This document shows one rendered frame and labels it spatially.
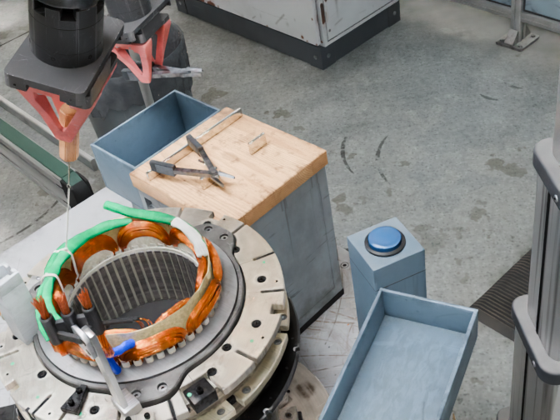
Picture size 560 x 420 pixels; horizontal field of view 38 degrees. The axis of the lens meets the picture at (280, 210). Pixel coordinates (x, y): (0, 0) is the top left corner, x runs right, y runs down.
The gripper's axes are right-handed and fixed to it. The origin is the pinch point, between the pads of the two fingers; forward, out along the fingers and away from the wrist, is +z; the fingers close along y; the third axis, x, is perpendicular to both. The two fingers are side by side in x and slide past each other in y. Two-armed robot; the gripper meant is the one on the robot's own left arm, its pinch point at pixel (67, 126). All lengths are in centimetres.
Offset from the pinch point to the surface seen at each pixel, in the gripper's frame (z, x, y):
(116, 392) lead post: 16.6, 10.2, 15.0
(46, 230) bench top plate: 70, -20, -40
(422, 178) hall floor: 130, 65, -145
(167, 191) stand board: 28.5, 5.6, -20.8
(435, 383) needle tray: 17.8, 40.5, 4.1
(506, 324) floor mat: 115, 88, -84
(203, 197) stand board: 26.6, 10.6, -19.6
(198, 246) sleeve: 14.6, 13.2, -2.4
